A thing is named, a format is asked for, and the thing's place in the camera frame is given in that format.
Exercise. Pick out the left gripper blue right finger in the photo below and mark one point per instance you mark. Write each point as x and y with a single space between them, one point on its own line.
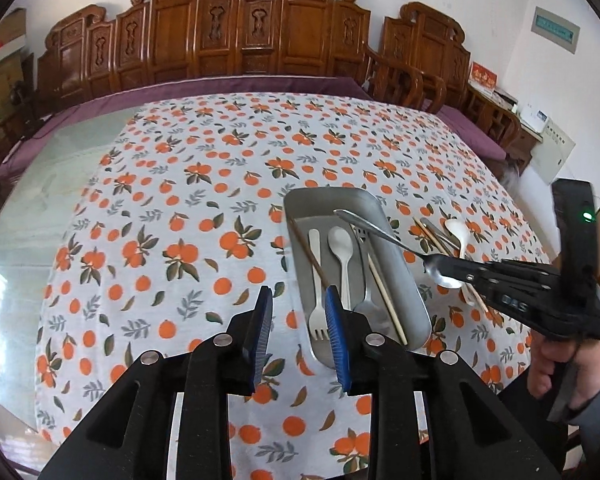
338 336

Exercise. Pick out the orange print tablecloth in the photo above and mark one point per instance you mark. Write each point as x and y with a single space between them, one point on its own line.
181 221

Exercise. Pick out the purple bench cushion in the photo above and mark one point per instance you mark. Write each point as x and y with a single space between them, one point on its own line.
21 157

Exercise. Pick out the white ceramic spoon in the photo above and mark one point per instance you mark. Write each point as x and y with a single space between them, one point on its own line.
457 228

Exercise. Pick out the white device on side table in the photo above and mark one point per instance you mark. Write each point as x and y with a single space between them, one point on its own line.
533 118

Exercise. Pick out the white plastic fork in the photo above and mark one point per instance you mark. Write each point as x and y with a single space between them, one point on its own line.
317 319

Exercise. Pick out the white electrical panel box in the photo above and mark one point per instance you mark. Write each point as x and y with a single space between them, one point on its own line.
551 154

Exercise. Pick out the purple chair cushion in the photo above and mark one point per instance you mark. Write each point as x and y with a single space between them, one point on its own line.
471 135

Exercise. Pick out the light bamboo chopstick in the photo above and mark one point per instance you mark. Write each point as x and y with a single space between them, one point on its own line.
432 239
387 300

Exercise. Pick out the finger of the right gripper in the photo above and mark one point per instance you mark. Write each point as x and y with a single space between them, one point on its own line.
472 279

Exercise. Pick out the dark wooden chopstick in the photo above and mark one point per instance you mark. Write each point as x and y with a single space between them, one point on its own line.
308 252
447 240

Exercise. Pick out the metal spoon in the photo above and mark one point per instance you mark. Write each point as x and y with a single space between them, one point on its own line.
430 261

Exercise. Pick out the green wall sign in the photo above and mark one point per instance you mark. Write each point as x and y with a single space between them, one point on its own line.
555 29

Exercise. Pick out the person's right hand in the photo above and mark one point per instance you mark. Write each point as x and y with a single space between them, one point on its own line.
550 360

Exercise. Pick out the white plastic spoon in tray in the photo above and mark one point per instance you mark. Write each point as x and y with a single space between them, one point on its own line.
340 243

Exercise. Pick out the grey metal tray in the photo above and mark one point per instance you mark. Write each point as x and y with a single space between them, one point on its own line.
313 208

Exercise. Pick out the wooden side table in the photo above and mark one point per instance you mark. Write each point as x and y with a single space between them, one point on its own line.
500 125

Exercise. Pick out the carved wooden bench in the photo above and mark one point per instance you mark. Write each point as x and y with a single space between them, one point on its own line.
88 56

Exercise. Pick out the wooden armchair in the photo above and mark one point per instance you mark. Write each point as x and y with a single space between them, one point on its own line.
433 43

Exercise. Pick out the red sign card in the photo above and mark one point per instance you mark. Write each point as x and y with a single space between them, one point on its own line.
483 77

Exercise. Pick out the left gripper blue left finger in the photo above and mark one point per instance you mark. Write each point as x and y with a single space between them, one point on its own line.
256 337

